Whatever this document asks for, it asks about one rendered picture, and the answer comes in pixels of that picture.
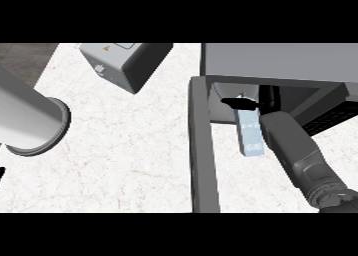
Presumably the grey microwave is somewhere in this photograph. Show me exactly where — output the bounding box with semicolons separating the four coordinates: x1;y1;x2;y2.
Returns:
200;43;358;137

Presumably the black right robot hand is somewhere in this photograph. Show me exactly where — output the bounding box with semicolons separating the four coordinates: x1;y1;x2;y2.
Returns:
221;84;283;115

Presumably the pale blue milk carton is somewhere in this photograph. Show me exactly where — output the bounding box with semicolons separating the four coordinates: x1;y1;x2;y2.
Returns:
234;93;267;158

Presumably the dark grey microwave door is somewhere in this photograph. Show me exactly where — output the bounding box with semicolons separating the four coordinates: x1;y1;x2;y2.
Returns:
187;75;222;214

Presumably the grey box appliance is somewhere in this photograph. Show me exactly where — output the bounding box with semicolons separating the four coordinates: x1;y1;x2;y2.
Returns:
79;43;175;95

